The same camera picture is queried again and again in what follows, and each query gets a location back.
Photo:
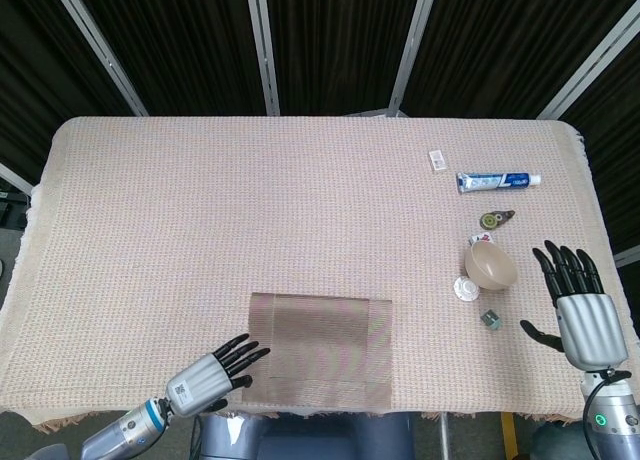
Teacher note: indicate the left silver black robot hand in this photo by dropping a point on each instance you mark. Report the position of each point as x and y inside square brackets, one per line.
[200, 385]

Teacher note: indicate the blue white toothpaste tube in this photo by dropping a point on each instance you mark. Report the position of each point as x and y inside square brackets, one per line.
[490, 182]

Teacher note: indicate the grey screen foot plate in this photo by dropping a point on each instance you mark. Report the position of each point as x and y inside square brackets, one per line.
[375, 112]

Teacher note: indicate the small white box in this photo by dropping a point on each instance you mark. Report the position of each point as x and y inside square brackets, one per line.
[437, 161]

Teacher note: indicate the brown woven placemat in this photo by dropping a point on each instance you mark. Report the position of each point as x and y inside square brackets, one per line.
[320, 350]

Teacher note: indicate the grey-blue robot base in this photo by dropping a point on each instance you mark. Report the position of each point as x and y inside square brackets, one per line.
[300, 440]

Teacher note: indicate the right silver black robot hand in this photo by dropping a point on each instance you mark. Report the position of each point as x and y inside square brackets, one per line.
[592, 330]

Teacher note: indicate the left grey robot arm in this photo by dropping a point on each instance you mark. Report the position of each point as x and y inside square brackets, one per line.
[125, 430]

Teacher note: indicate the white mahjong tile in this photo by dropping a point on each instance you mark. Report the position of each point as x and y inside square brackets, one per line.
[482, 238]

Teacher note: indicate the small green terminal block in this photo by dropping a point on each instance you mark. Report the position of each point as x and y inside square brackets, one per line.
[491, 320]

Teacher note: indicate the black equipment box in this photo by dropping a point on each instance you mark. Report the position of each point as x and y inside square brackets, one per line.
[12, 212]

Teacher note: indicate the pink woven tablecloth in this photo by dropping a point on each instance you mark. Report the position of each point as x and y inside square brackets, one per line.
[200, 205]

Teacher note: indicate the beige bowl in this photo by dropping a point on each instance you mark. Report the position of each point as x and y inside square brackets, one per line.
[492, 275]

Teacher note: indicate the metal table leg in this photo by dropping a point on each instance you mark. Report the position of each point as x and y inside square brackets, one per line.
[444, 440]

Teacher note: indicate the white round cap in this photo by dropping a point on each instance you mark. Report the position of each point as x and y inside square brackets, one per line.
[465, 291]

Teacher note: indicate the grey screen frame post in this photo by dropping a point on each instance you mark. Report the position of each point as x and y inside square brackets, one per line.
[265, 50]
[15, 177]
[590, 65]
[412, 45]
[627, 259]
[100, 50]

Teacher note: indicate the dark pleated screen panel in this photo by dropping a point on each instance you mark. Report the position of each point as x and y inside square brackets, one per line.
[185, 50]
[40, 80]
[615, 145]
[340, 45]
[500, 45]

